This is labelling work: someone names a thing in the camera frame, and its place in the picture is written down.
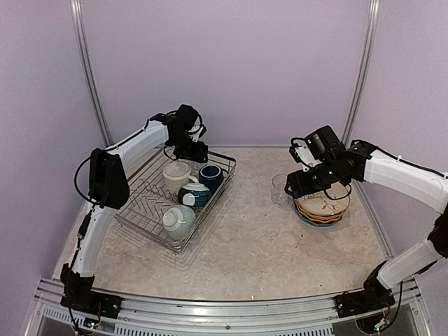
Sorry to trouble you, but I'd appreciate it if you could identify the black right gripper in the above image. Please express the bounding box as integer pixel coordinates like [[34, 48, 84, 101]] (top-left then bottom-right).
[[285, 159, 340, 198]]

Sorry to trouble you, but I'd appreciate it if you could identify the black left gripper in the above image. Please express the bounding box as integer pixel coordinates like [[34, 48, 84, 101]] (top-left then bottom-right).
[[171, 133, 209, 163]]

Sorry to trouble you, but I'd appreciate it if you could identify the cream bird pattern plate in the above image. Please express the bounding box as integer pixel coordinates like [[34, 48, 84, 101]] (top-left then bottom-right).
[[298, 183, 350, 216]]

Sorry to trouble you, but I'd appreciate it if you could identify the yellow dotted plate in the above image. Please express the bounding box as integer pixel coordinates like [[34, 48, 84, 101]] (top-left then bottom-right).
[[294, 202, 344, 228], [294, 198, 347, 216]]

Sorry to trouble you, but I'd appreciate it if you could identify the clear glass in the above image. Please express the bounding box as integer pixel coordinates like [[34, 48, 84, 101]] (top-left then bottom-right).
[[271, 174, 291, 209]]

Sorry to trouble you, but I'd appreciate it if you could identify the blue dotted plate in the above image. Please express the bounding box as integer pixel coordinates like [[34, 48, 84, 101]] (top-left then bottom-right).
[[294, 207, 343, 228]]

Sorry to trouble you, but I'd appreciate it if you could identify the navy white bowl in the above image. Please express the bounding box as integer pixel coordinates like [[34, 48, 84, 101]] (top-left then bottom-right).
[[177, 182, 211, 207]]

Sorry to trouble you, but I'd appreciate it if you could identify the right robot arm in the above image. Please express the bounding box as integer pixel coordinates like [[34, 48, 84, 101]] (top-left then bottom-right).
[[285, 125, 447, 311]]

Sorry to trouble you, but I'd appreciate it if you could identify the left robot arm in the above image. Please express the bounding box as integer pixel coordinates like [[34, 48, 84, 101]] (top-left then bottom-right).
[[60, 104, 208, 312]]

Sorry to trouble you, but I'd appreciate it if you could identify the white ceramic mug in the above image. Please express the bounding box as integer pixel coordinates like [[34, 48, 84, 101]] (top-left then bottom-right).
[[162, 161, 199, 193]]

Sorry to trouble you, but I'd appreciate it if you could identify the dark blue mug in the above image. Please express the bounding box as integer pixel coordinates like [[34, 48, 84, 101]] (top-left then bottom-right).
[[199, 164, 223, 194]]

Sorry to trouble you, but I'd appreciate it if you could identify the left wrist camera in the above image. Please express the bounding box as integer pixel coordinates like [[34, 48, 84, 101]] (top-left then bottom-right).
[[187, 125, 207, 142]]

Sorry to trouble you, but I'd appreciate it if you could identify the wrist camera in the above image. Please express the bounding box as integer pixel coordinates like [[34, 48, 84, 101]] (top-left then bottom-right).
[[187, 125, 207, 142], [289, 137, 319, 172]]

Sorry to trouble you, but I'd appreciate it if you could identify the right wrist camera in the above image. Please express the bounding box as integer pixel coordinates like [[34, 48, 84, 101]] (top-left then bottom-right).
[[289, 137, 319, 172]]

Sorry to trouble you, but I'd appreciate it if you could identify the wire dish rack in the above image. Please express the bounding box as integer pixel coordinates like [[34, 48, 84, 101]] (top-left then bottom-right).
[[115, 148, 237, 253]]

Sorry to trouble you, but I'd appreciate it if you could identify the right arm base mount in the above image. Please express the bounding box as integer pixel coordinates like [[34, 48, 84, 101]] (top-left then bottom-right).
[[334, 278, 396, 318]]

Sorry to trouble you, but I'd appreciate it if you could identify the left aluminium frame post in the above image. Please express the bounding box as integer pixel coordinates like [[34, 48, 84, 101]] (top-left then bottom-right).
[[69, 0, 112, 146]]

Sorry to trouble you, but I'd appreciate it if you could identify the aluminium frame post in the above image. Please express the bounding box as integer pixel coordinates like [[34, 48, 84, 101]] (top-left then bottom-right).
[[342, 0, 380, 146], [69, 0, 112, 146]]

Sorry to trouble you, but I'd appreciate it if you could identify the aluminium front rail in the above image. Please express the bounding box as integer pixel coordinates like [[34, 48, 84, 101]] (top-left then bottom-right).
[[20, 276, 431, 336]]

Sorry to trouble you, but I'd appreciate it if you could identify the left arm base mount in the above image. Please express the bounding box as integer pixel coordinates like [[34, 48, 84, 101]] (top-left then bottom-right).
[[61, 269, 123, 319]]

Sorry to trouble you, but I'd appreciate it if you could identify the right aluminium frame post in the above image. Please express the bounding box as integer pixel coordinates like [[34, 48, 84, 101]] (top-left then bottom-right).
[[342, 0, 380, 146]]

